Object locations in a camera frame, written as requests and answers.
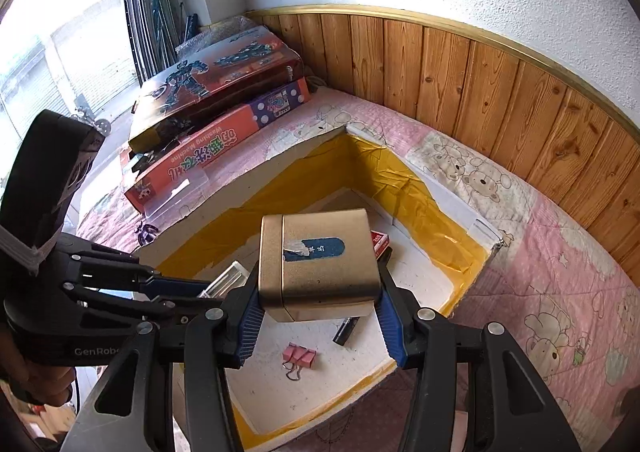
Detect black marker pen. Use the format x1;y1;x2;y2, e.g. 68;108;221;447
334;316;360;345

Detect small dark purple toy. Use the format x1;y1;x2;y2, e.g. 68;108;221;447
136;223;161;247

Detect gold tin box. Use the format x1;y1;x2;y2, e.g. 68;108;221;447
257;208;383;324

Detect red white staples box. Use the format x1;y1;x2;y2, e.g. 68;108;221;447
370;231;393;258

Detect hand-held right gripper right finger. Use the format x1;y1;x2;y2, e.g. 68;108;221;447
375;262;583;452

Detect pink binder clip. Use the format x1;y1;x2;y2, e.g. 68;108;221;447
281;343;317;381

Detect black metal rods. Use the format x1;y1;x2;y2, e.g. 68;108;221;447
122;0;201;83

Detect dark red robot toy box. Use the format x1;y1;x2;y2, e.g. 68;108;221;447
127;24;303;153

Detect white cardboard box yellow tape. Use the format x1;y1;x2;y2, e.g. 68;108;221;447
137;124;503;452

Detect person's left hand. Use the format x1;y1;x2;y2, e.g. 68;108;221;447
10;364;76;407

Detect clear plastic case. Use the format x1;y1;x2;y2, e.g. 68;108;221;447
197;259;251;300

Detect small bicycle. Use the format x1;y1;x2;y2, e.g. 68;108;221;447
72;102;112;135

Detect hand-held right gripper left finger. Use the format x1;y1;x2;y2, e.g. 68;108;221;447
60;264;266;452

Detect orange toy washing machine box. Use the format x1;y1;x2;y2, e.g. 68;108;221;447
122;77;313;223

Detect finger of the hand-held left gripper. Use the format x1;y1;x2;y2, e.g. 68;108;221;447
75;290;227;329
62;239;224;301

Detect clear bubble wrap sheet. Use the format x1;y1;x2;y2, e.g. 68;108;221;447
175;14;266;58

